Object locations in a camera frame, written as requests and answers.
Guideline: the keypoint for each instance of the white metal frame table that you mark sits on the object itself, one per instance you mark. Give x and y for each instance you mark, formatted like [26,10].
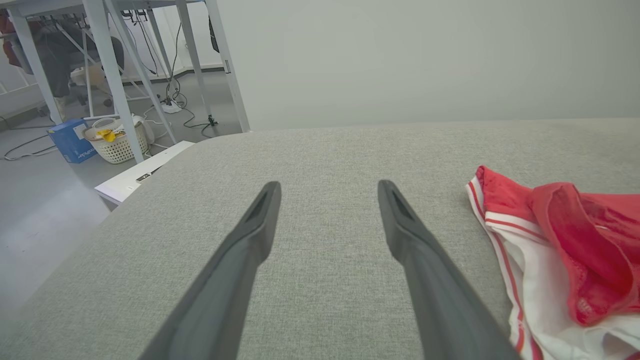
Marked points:
[112,80]

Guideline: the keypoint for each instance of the white plastic laundry basket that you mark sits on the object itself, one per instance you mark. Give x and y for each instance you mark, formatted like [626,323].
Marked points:
[112,150]

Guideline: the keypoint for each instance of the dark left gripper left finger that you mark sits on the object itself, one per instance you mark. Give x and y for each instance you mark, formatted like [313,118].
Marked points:
[220,310]

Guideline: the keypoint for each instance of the white power strip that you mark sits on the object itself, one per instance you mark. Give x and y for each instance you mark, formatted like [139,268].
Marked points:
[171,106]

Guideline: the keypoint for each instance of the yellow item in basket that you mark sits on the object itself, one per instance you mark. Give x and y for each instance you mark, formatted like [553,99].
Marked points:
[106,135]

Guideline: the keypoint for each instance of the person in dark clothes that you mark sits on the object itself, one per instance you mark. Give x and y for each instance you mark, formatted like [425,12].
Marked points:
[60,60]

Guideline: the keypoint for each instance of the black flat hanging object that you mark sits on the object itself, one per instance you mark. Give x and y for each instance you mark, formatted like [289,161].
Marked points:
[214,35]

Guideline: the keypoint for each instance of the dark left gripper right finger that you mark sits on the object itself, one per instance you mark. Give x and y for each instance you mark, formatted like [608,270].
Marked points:
[445,320]

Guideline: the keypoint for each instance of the white low flat board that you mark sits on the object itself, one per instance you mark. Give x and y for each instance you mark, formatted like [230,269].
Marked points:
[130,182]

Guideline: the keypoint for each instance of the blue cardboard box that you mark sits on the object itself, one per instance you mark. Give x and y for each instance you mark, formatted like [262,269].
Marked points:
[70,142]

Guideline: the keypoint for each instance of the red hanging cloth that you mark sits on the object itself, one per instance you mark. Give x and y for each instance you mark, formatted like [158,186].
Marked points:
[10,45]

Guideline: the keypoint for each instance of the red basketball jersey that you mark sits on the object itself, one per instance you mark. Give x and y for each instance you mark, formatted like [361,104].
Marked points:
[590,250]

